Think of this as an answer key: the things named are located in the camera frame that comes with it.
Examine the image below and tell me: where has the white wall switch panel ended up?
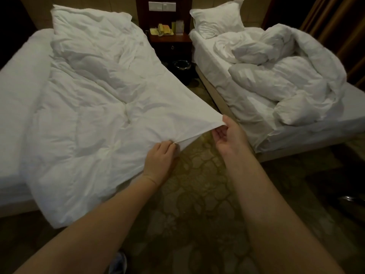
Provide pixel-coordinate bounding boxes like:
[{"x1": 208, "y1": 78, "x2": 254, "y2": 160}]
[{"x1": 148, "y1": 2, "x2": 178, "y2": 12}]

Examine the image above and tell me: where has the black trash bin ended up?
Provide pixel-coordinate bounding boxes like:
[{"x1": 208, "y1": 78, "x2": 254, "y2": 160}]
[{"x1": 173, "y1": 59, "x2": 194, "y2": 86}]

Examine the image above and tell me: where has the tan padded headboard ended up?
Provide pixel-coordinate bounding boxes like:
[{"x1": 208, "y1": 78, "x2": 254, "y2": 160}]
[
  {"x1": 191, "y1": 0, "x2": 273, "y2": 29},
  {"x1": 18, "y1": 0, "x2": 139, "y2": 31}
]

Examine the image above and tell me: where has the person's left dark sneaker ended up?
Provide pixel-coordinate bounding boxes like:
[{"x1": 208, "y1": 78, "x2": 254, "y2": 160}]
[{"x1": 108, "y1": 252, "x2": 129, "y2": 274}]

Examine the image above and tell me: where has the dark wooden nightstand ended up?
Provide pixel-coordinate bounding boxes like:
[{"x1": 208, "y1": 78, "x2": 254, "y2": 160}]
[{"x1": 147, "y1": 32, "x2": 194, "y2": 69}]

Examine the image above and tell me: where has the white bed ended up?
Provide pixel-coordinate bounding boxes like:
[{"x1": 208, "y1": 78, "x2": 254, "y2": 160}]
[
  {"x1": 0, "y1": 28, "x2": 58, "y2": 219},
  {"x1": 189, "y1": 27, "x2": 365, "y2": 163}
]

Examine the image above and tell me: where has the person's right forearm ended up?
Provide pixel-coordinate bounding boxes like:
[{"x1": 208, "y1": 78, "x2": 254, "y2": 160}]
[{"x1": 225, "y1": 150, "x2": 346, "y2": 274}]

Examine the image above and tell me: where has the beige telephone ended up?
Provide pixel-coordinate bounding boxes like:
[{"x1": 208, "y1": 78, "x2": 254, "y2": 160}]
[{"x1": 149, "y1": 23, "x2": 175, "y2": 37}]

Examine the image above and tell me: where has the person's left hand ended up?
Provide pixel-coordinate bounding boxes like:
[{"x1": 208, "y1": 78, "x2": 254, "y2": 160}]
[{"x1": 141, "y1": 140, "x2": 181, "y2": 188}]

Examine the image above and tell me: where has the white duvet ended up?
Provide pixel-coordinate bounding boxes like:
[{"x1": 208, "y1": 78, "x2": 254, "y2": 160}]
[
  {"x1": 20, "y1": 5, "x2": 225, "y2": 229},
  {"x1": 213, "y1": 23, "x2": 348, "y2": 126}
]

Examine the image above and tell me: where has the brown curtain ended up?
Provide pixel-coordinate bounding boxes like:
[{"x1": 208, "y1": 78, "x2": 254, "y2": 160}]
[{"x1": 299, "y1": 0, "x2": 365, "y2": 92}]

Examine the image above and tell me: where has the person's right hand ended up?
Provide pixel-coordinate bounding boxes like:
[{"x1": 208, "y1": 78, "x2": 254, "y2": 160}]
[{"x1": 211, "y1": 115, "x2": 252, "y2": 161}]

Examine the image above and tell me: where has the white pillow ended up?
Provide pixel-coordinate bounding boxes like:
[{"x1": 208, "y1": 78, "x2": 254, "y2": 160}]
[{"x1": 189, "y1": 0, "x2": 246, "y2": 40}]

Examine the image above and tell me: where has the black office chair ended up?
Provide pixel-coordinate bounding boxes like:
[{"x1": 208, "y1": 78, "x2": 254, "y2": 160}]
[{"x1": 308, "y1": 168, "x2": 365, "y2": 229}]

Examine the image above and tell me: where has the person's left forearm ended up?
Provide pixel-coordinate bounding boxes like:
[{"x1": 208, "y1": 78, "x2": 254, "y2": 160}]
[{"x1": 14, "y1": 177, "x2": 159, "y2": 274}]

